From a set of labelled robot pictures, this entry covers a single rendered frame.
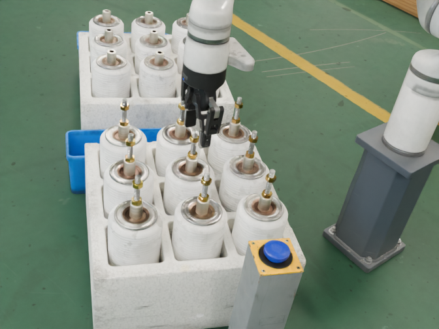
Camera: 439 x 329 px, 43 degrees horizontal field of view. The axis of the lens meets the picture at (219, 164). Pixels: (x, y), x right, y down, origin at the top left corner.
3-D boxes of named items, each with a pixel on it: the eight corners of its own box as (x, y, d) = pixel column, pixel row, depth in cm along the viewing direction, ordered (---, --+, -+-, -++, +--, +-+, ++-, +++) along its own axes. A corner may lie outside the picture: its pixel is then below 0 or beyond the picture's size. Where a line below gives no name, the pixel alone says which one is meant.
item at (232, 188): (203, 229, 123) (213, 165, 112) (231, 209, 129) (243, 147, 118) (236, 254, 119) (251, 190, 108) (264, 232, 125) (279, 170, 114)
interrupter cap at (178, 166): (215, 166, 112) (215, 163, 112) (200, 187, 107) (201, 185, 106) (180, 154, 114) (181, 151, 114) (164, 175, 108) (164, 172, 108)
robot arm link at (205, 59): (256, 71, 95) (262, 38, 91) (195, 78, 90) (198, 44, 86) (233, 46, 101) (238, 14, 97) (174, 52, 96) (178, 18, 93)
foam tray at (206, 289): (240, 194, 145) (252, 138, 134) (287, 320, 116) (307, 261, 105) (85, 202, 135) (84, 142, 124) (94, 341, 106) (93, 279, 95)
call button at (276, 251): (283, 247, 88) (285, 237, 87) (291, 266, 86) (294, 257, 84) (259, 249, 87) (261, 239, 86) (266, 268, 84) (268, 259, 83)
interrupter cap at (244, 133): (209, 130, 122) (209, 127, 122) (236, 121, 126) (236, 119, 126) (230, 148, 118) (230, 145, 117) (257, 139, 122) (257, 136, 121)
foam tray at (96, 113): (200, 85, 186) (207, 35, 175) (226, 157, 156) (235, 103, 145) (80, 84, 176) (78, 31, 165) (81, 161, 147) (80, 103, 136)
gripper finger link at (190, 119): (197, 109, 105) (195, 126, 107) (196, 108, 105) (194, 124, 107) (186, 111, 104) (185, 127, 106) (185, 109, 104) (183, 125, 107)
